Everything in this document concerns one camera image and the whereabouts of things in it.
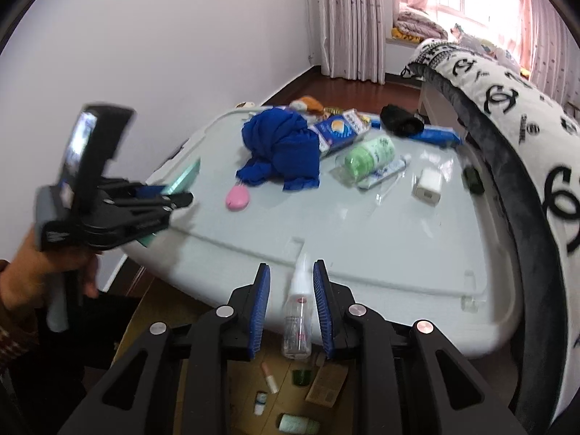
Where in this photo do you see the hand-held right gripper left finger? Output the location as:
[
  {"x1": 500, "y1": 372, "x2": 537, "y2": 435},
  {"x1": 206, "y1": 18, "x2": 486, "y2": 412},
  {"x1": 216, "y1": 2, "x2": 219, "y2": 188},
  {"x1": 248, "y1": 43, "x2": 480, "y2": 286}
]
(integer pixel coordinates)
[{"x1": 59, "y1": 263, "x2": 273, "y2": 435}]

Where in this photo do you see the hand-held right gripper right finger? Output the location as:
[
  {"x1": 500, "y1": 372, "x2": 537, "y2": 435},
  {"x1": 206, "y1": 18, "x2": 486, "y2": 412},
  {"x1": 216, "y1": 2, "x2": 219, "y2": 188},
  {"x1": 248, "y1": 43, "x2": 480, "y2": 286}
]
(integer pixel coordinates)
[{"x1": 312, "y1": 259, "x2": 529, "y2": 435}]

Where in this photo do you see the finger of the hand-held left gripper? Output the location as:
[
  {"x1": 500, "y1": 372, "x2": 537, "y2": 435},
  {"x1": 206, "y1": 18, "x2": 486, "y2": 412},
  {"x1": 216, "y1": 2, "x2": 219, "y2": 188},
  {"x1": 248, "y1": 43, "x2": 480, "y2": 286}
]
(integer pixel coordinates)
[
  {"x1": 97, "y1": 191, "x2": 195, "y2": 248},
  {"x1": 102, "y1": 180, "x2": 166, "y2": 203}
]

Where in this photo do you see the clear bottle with white cap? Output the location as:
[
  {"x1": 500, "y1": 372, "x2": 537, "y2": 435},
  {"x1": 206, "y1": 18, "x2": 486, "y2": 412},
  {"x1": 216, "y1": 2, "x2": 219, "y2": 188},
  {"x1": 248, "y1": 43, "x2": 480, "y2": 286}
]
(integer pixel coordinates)
[{"x1": 282, "y1": 254, "x2": 313, "y2": 360}]

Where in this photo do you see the teal tube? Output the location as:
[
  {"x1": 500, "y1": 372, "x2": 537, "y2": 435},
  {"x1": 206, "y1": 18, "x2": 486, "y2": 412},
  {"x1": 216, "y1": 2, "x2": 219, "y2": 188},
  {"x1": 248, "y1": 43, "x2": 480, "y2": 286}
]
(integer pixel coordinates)
[{"x1": 136, "y1": 158, "x2": 201, "y2": 248}]

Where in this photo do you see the orange and white lip balm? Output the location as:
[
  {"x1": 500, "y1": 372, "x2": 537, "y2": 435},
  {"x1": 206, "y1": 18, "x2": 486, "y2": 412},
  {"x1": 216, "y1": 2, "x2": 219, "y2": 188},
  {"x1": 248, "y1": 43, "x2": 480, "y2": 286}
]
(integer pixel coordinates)
[{"x1": 261, "y1": 362, "x2": 280, "y2": 394}]

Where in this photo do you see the orange box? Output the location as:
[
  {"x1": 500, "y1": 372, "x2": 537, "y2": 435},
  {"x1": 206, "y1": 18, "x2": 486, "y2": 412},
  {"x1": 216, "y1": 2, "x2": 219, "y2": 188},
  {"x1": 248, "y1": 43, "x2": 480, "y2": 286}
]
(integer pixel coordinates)
[{"x1": 304, "y1": 362, "x2": 349, "y2": 409}]

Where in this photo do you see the cardboard box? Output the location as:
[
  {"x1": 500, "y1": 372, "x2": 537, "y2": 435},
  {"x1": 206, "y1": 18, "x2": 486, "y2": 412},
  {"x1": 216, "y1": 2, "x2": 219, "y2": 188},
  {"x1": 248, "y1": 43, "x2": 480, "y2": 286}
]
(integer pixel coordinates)
[{"x1": 109, "y1": 276, "x2": 363, "y2": 435}]

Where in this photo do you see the pale green bottle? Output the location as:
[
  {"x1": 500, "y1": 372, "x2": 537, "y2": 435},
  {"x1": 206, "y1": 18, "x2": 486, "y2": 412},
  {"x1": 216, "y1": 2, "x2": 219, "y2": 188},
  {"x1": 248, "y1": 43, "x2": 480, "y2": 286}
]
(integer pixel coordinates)
[{"x1": 278, "y1": 413, "x2": 321, "y2": 434}]

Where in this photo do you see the person's left forearm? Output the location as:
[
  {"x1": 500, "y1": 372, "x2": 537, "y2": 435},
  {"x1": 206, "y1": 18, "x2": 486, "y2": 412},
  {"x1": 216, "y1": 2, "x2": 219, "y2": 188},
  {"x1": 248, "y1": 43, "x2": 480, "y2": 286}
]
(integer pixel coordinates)
[{"x1": 0, "y1": 260, "x2": 41, "y2": 372}]

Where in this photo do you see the person's left hand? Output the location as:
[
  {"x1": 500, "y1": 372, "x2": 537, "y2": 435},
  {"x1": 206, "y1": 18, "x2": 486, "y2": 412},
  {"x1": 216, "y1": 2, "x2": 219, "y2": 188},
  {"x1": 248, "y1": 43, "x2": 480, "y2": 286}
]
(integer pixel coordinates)
[{"x1": 0, "y1": 228, "x2": 99, "y2": 314}]

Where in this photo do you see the pink round case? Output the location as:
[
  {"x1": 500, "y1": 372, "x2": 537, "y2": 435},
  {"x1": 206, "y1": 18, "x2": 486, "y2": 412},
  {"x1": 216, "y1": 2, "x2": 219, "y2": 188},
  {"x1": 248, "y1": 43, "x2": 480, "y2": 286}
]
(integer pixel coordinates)
[{"x1": 225, "y1": 183, "x2": 250, "y2": 211}]

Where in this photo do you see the cotton swab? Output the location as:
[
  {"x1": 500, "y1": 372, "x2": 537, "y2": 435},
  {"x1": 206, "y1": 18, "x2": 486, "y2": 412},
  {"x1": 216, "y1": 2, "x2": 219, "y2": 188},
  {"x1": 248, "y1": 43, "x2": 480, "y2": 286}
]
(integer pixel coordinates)
[{"x1": 376, "y1": 174, "x2": 404, "y2": 204}]

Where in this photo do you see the blue cloth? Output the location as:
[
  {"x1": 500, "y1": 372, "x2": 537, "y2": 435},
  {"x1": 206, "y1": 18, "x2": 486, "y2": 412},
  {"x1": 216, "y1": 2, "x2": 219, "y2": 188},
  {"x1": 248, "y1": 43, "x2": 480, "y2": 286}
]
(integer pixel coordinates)
[{"x1": 236, "y1": 108, "x2": 322, "y2": 192}]

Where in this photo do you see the toothpaste tube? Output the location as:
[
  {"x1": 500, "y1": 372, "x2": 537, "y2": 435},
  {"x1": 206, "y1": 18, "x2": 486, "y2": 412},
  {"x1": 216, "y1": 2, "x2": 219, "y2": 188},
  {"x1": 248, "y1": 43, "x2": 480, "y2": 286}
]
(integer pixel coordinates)
[{"x1": 358, "y1": 154, "x2": 412, "y2": 190}]

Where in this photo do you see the white charger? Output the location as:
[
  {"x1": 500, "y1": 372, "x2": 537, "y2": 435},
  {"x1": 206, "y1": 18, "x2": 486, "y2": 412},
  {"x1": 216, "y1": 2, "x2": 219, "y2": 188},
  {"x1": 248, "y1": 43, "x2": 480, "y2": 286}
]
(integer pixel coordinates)
[{"x1": 411, "y1": 167, "x2": 443, "y2": 206}]

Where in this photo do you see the blue sachet with yellow circle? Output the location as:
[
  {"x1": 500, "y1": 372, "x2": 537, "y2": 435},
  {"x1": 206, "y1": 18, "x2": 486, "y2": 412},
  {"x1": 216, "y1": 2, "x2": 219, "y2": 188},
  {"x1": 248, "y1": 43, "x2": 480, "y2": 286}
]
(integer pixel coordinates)
[{"x1": 312, "y1": 115, "x2": 368, "y2": 159}]

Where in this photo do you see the orange plush toy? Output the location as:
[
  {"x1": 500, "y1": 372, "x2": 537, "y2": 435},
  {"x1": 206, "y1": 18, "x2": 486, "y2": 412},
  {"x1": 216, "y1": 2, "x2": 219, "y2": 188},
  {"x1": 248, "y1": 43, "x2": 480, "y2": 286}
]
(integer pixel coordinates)
[{"x1": 290, "y1": 95, "x2": 324, "y2": 114}]

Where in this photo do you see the white striped pack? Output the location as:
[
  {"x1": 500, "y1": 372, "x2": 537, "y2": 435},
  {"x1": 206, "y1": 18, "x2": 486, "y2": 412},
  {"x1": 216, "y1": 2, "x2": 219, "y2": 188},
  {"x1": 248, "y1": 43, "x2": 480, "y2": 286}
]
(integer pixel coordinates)
[{"x1": 342, "y1": 109, "x2": 381, "y2": 130}]

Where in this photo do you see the black sock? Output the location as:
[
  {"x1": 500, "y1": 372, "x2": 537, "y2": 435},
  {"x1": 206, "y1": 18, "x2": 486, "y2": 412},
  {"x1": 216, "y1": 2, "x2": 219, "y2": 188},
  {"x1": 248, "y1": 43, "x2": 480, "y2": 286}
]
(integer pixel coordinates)
[{"x1": 380, "y1": 104, "x2": 425, "y2": 139}]

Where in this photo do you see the blue packet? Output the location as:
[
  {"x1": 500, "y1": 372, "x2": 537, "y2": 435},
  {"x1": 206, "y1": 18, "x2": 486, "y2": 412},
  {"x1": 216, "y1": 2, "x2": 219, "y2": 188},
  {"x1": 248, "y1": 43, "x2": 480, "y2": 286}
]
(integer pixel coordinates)
[{"x1": 408, "y1": 124, "x2": 462, "y2": 148}]

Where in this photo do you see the white window seat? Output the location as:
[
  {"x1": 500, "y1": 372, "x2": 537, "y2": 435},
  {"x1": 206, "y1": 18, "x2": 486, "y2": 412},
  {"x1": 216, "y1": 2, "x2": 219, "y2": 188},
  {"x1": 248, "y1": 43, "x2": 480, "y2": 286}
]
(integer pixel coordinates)
[{"x1": 385, "y1": 38, "x2": 422, "y2": 78}]

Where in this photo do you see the bed with Chanel cover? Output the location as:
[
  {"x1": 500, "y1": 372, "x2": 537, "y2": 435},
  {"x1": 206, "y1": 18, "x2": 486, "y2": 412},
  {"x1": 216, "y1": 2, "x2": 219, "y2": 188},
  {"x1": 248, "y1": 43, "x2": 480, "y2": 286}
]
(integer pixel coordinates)
[{"x1": 401, "y1": 38, "x2": 580, "y2": 422}]

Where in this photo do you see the patterned curtain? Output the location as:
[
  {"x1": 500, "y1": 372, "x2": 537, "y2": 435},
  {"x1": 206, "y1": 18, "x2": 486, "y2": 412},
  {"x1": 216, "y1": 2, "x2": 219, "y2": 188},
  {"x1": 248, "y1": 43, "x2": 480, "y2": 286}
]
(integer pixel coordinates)
[
  {"x1": 521, "y1": 0, "x2": 580, "y2": 105},
  {"x1": 306, "y1": 0, "x2": 399, "y2": 84}
]

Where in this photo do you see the folded pink quilt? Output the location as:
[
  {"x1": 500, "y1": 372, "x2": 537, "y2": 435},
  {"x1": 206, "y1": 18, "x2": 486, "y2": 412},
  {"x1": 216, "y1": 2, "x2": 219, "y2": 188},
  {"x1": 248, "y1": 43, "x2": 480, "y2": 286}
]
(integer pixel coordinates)
[{"x1": 392, "y1": 9, "x2": 449, "y2": 46}]

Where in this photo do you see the pile of clothes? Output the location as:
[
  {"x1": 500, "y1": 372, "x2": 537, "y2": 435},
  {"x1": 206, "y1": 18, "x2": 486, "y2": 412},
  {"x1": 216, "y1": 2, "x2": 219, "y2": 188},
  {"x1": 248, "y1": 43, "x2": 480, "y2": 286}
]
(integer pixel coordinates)
[{"x1": 448, "y1": 22, "x2": 522, "y2": 62}]

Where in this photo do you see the white bed frame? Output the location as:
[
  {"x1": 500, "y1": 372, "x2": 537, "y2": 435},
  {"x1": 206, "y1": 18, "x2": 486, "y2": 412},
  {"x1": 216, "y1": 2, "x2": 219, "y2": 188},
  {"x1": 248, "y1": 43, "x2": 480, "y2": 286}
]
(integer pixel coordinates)
[{"x1": 417, "y1": 79, "x2": 458, "y2": 123}]

